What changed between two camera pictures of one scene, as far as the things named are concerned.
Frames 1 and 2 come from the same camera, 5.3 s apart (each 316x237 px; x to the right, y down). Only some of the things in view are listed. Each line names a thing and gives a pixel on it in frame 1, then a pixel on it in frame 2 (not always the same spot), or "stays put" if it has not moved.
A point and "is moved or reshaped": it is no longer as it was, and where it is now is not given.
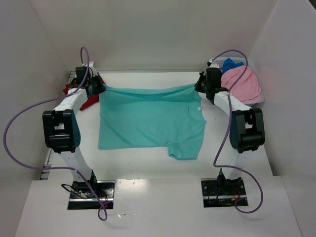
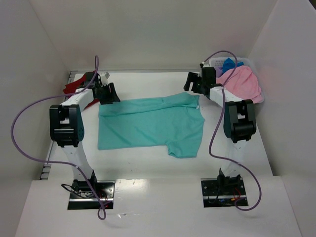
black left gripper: [98, 85] to [106, 93]
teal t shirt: [168, 118] is moved or reshaped
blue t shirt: [228, 63] stays put
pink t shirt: [247, 90] stays put
